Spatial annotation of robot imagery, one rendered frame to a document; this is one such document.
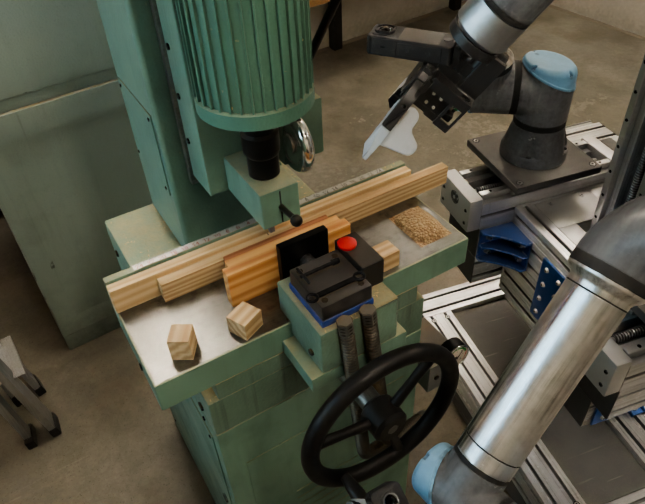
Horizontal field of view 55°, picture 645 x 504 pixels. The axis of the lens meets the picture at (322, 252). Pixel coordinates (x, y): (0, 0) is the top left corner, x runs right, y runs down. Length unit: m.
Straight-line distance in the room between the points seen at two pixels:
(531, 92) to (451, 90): 0.62
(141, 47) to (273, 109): 0.28
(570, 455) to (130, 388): 1.32
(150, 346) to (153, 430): 1.04
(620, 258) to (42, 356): 1.97
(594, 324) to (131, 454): 1.53
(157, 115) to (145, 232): 0.36
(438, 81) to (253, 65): 0.24
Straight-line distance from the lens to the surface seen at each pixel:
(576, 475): 1.72
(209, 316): 1.03
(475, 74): 0.83
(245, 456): 1.21
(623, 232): 0.74
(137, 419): 2.07
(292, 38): 0.85
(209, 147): 1.06
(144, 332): 1.04
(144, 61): 1.07
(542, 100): 1.44
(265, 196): 0.98
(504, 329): 1.95
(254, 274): 1.01
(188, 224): 1.24
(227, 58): 0.84
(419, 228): 1.14
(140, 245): 1.36
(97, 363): 2.26
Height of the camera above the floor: 1.64
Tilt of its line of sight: 42 degrees down
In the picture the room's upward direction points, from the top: 3 degrees counter-clockwise
